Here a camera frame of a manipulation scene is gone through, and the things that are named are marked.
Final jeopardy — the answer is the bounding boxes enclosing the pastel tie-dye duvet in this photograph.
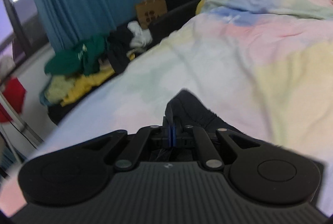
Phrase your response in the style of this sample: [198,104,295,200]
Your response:
[0,16,333,216]

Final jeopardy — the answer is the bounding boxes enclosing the black drawstring pants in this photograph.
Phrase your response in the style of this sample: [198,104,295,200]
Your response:
[165,89,244,141]

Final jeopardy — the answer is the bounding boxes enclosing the black framed window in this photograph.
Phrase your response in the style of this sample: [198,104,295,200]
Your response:
[0,0,50,76]

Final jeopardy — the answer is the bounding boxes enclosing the yellow garment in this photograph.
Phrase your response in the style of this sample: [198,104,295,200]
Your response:
[61,53,136,107]

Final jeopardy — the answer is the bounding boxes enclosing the black sofa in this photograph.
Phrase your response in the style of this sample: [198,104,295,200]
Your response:
[47,0,204,125]

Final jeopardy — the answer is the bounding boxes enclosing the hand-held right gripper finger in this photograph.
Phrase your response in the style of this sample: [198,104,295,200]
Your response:
[82,117,173,172]
[171,122,261,172]

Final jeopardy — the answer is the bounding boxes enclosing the white garment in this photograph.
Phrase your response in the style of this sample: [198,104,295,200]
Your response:
[127,21,153,49]

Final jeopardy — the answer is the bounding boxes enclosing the brown paper bag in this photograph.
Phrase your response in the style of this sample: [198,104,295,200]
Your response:
[135,0,167,30]

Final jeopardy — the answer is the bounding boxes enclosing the black clothes pile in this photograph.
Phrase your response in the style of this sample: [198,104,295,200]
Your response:
[107,29,136,74]

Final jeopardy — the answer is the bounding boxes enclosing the light green towel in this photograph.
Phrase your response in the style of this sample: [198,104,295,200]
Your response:
[43,75,76,105]

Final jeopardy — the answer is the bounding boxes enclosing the garment steamer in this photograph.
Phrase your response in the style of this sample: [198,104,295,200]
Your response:
[0,94,44,153]

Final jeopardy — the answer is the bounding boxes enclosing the red garment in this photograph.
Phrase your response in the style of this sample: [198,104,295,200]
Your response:
[0,78,27,123]

